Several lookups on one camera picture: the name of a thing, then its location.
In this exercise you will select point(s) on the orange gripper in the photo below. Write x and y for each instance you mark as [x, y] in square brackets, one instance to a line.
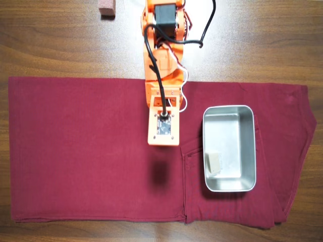
[154, 100]

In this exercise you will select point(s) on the beige cube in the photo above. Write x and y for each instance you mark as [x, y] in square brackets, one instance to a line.
[214, 162]

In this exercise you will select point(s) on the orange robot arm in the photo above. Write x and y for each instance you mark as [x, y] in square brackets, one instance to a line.
[164, 60]

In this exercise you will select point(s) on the rectangular metal tray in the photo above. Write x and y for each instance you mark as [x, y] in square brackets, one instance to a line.
[234, 131]

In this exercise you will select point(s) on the reddish brown block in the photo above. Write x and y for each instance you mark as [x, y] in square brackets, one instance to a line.
[107, 8]

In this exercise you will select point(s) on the dark red cloth trousers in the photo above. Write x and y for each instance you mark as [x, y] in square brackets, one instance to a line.
[75, 189]

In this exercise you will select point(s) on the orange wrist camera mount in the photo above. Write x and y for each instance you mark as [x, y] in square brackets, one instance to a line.
[152, 126]

